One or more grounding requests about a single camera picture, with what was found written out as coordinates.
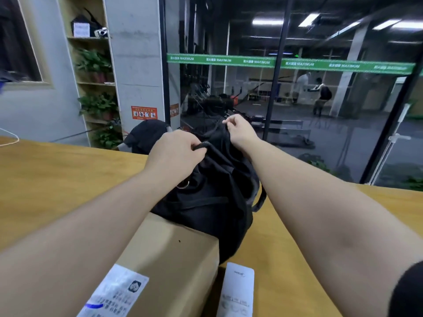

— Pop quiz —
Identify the person's right hand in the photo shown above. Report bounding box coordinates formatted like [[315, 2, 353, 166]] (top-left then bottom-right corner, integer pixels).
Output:
[[222, 114, 262, 154]]

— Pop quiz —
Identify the person's left hand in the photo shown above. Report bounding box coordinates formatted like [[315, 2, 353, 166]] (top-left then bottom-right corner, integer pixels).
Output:
[[144, 129, 208, 192]]

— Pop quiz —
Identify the black fabric bag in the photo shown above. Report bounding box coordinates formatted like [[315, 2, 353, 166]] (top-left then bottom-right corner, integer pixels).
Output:
[[150, 120, 267, 265]]

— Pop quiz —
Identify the brown cardboard box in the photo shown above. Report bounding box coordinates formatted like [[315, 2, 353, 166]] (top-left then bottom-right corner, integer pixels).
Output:
[[76, 212, 220, 317]]

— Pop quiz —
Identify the white remote control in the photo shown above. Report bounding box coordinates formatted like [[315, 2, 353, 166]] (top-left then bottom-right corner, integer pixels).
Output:
[[216, 262, 256, 317]]

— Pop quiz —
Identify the person's left forearm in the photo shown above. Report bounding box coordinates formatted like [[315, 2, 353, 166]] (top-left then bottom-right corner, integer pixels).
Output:
[[0, 168, 176, 317]]

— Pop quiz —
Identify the person's right forearm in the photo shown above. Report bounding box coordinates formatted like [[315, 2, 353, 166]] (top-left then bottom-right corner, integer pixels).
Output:
[[246, 138, 423, 317]]

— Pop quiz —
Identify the person's black sleeve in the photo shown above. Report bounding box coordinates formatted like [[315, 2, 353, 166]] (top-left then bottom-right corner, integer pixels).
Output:
[[388, 260, 423, 317]]

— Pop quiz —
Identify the black exercise machine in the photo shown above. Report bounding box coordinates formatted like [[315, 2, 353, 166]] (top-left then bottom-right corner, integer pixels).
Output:
[[195, 84, 265, 126]]

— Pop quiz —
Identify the grey chair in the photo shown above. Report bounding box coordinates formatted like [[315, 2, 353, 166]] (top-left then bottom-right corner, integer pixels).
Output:
[[117, 125, 174, 152]]

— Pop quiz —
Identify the potted green plant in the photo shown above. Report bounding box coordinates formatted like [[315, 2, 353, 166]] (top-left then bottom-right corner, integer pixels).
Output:
[[74, 48, 113, 84], [78, 92, 119, 122], [92, 120, 123, 150]]

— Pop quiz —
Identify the green leafy plant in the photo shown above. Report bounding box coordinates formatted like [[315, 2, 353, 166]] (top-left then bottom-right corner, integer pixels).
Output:
[[404, 176, 423, 192], [307, 160, 331, 174]]

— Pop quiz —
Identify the green glass marking strip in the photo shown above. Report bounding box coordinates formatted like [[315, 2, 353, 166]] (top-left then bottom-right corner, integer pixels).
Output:
[[167, 53, 416, 76]]

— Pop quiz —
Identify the wooden table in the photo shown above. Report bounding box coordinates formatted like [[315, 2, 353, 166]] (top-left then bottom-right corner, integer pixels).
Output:
[[0, 136, 423, 317]]

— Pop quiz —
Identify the white plant shelf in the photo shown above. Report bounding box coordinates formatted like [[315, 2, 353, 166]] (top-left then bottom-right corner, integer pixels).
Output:
[[56, 0, 125, 151]]

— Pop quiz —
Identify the orange wall safety sign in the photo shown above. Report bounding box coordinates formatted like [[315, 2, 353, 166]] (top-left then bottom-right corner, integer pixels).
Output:
[[131, 106, 158, 121]]

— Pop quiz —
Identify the white glass door handle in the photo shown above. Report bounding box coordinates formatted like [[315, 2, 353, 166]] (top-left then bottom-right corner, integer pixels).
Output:
[[368, 103, 412, 185]]

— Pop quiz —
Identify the wooden window frame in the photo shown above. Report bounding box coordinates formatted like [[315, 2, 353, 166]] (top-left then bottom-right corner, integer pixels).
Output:
[[0, 0, 54, 90]]

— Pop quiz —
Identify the white cable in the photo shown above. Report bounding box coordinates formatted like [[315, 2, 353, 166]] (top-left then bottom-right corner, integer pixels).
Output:
[[0, 128, 20, 147]]

